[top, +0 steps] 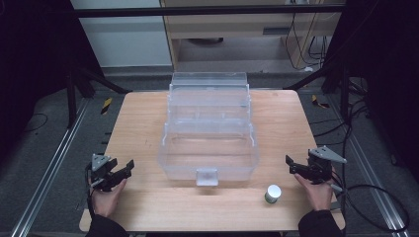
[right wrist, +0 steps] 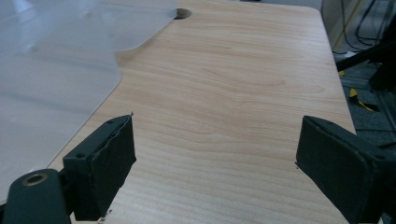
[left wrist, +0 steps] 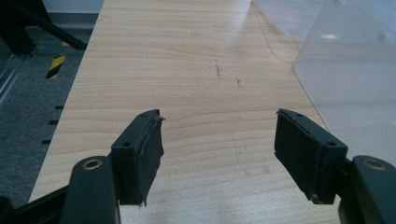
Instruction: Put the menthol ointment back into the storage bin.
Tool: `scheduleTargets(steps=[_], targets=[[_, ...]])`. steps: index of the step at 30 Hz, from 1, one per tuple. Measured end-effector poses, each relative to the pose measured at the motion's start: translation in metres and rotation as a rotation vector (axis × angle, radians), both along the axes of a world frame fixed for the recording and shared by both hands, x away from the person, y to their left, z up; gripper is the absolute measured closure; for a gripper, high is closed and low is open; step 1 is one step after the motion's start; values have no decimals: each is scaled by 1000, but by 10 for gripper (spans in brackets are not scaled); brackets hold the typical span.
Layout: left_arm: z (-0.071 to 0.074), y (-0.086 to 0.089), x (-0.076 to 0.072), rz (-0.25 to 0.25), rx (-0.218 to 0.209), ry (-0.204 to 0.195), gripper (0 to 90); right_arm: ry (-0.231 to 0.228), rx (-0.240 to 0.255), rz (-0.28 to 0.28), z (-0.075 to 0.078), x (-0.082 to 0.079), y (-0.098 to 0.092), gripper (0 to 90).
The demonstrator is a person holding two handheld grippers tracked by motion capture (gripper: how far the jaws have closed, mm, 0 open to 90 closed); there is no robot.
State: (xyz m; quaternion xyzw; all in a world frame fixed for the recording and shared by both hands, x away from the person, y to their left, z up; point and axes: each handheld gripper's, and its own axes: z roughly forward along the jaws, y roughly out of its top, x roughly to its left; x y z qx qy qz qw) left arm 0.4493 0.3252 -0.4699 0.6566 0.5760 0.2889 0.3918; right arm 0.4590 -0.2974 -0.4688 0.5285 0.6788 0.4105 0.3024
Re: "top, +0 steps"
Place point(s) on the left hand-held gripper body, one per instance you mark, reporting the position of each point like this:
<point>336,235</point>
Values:
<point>100,168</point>

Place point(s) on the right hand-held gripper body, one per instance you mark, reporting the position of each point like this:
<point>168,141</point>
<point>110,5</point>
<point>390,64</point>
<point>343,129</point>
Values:
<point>320,166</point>

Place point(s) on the person's right hand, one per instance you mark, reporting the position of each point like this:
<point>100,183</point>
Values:
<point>317,194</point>

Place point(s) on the person's left hand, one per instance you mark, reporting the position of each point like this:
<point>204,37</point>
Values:
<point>106,200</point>

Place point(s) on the yellow black floor tape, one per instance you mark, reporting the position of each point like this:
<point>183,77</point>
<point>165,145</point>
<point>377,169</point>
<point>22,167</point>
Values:
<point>318,102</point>
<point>106,106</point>

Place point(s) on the black metal stand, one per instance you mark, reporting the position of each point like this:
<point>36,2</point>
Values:
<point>70,95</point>
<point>344,89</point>

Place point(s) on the clear plastic storage box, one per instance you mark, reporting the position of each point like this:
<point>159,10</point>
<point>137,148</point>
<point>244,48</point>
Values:
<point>208,138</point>

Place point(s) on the black curtain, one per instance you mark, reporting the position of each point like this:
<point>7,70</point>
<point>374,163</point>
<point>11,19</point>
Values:
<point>36,59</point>
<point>385,65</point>

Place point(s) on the white cabinet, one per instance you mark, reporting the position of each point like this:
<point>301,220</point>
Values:
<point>122,36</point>

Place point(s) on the light wooden desk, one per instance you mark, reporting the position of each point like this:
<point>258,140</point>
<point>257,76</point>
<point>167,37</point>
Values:
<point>230,29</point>

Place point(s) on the black horizontal bar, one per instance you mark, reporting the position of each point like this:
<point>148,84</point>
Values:
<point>197,11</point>

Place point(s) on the aluminium floor rail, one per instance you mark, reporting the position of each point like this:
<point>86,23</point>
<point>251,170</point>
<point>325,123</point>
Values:
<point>372,168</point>
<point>49,164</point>

